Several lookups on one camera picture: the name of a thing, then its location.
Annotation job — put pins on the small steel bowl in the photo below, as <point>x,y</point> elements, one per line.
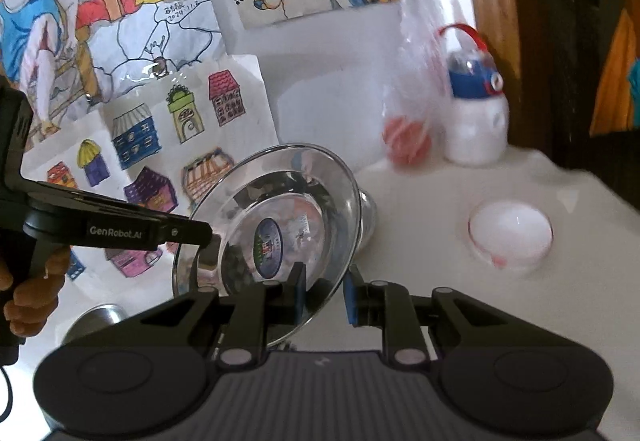
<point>280,201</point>

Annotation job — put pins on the child figure drawing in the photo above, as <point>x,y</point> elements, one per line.
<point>165,21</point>

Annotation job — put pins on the white bowl with red rim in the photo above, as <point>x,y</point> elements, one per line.
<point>510,231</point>

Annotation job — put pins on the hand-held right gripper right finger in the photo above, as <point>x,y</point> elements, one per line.
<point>353,301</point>

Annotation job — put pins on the person's left hand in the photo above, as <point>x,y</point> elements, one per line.
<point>37,301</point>

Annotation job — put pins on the orange dress painting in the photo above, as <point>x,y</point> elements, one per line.
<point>620,71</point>

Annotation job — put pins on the stainless steel bowl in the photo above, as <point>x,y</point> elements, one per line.
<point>367,221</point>
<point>95,321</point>

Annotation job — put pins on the clear plastic bag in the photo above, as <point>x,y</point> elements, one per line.
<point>417,71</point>

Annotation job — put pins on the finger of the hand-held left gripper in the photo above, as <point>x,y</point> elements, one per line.
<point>190,231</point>

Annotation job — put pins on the white bottle with blue cap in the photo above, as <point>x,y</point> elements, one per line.
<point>475,136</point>

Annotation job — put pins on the colourful houses drawing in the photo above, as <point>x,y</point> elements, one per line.
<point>150,161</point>

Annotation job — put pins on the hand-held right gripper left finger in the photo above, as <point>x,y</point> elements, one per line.
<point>299,293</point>

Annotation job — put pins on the red round object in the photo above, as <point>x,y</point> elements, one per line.
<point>407,141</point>

